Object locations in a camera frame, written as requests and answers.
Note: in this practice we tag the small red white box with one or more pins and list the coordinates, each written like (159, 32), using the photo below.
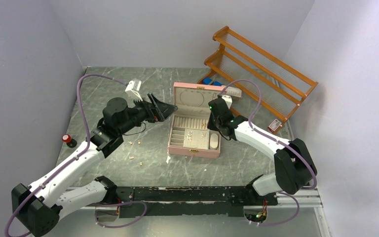
(275, 125)

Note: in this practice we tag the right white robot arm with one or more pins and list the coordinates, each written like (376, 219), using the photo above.
(294, 168)

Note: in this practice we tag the white flat carton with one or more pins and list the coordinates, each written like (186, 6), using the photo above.
(234, 92)

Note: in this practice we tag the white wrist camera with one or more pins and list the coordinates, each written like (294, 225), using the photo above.
(133, 88)
(227, 99)

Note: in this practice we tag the thin silver bangle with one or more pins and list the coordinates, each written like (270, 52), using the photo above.
(140, 129)

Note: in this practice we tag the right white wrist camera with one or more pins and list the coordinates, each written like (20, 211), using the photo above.
(227, 99)

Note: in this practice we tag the pink jewelry box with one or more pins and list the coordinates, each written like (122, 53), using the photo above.
(193, 109)

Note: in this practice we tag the blue box left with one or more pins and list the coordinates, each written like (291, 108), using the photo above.
(207, 81)

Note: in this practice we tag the blue box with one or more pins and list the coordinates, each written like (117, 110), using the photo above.
(207, 81)
(217, 83)

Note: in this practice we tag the white oval pillow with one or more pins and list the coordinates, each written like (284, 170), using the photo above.
(213, 142)

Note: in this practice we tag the red emergency stop button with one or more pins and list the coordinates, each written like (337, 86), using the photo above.
(69, 141)

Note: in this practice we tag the blue box right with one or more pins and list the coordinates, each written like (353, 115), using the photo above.
(217, 83)

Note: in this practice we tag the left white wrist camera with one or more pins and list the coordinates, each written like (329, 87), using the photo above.
(133, 88)

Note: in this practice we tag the crystal drop earring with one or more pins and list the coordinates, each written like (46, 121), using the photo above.
(189, 134)

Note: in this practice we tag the orange wooden rack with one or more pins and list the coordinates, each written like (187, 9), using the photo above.
(280, 88)

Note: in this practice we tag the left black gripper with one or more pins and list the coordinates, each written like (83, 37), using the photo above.
(162, 110)

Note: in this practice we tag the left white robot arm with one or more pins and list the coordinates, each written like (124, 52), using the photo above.
(40, 205)

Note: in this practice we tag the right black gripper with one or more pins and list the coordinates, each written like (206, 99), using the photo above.
(210, 125)

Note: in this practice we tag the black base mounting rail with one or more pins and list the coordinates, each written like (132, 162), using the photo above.
(175, 201)

